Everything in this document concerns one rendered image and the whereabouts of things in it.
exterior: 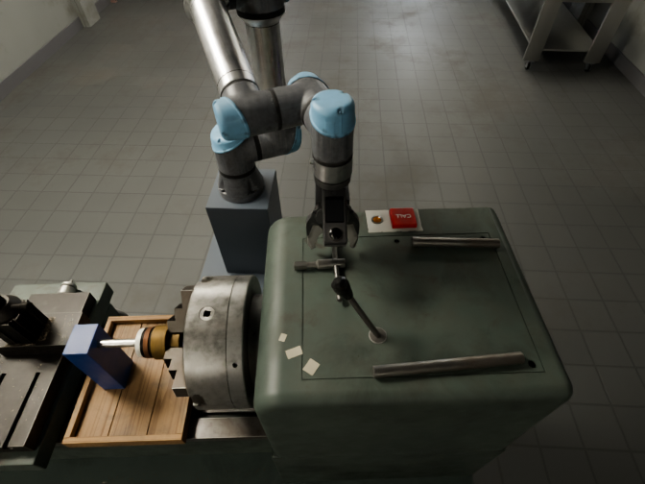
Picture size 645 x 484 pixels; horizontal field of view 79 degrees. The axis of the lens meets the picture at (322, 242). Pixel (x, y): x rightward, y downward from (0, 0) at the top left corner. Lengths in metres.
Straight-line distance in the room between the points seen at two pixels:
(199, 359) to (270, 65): 0.73
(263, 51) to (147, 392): 0.96
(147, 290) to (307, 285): 1.83
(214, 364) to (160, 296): 1.70
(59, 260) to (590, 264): 3.37
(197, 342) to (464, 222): 0.68
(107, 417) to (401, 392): 0.81
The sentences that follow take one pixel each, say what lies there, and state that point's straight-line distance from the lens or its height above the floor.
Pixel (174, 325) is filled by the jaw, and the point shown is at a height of 1.13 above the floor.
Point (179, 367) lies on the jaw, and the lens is 0.99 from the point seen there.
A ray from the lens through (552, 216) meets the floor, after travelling 3.15.
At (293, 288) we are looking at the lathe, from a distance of 0.86.
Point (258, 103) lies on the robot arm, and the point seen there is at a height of 1.61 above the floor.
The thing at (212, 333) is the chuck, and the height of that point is 1.23.
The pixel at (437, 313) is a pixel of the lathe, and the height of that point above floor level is 1.25.
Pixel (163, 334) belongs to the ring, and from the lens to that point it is 1.02.
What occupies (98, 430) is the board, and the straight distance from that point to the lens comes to 1.27.
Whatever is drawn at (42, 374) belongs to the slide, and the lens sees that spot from 1.31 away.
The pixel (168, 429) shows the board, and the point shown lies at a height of 0.89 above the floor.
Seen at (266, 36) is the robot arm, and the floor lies 1.57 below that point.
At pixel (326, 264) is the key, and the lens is 0.87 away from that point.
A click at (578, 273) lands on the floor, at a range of 2.87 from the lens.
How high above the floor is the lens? 1.96
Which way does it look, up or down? 49 degrees down
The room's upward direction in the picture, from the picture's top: 1 degrees counter-clockwise
